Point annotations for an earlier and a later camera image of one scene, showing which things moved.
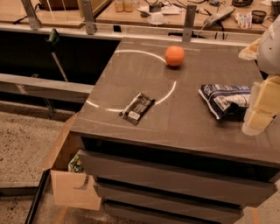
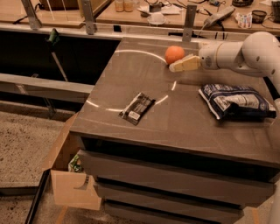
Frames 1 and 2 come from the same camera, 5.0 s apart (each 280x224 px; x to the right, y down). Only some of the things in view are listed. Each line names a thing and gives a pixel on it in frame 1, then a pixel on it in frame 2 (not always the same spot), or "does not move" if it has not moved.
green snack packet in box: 73,166 does not move
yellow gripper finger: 251,52 → 188,56
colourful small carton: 244,21 does not move
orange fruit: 174,55 does not move
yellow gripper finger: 263,107 → 190,63
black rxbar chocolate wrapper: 136,108 does not move
